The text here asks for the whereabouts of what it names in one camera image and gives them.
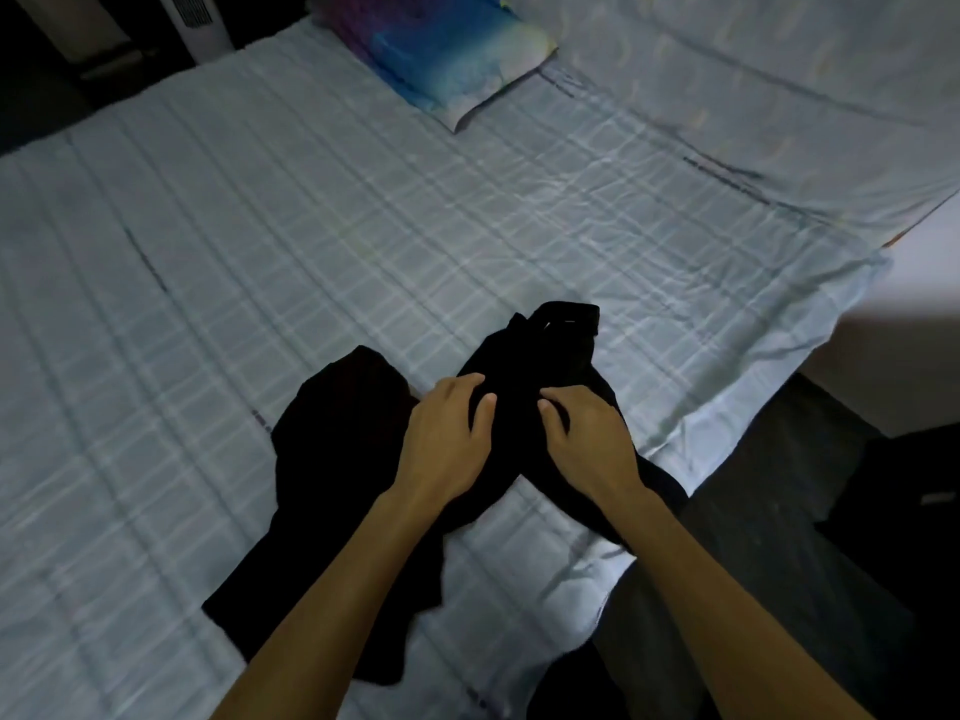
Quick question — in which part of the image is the person's left hand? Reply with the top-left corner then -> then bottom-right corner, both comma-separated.
393,372 -> 498,511

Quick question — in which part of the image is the person's right hand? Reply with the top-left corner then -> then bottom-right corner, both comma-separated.
536,385 -> 646,511

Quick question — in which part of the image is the bed with pale checked sheet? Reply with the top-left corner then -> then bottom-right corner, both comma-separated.
0,0 -> 960,720

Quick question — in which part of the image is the person's right forearm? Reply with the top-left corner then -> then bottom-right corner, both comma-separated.
599,483 -> 875,720

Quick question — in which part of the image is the person's left forearm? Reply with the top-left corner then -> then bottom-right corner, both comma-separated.
209,486 -> 444,720

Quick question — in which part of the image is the black low dresser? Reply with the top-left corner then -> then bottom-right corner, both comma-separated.
817,423 -> 960,720

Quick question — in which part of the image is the purple and blue pillow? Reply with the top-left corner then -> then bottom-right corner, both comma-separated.
311,0 -> 560,133

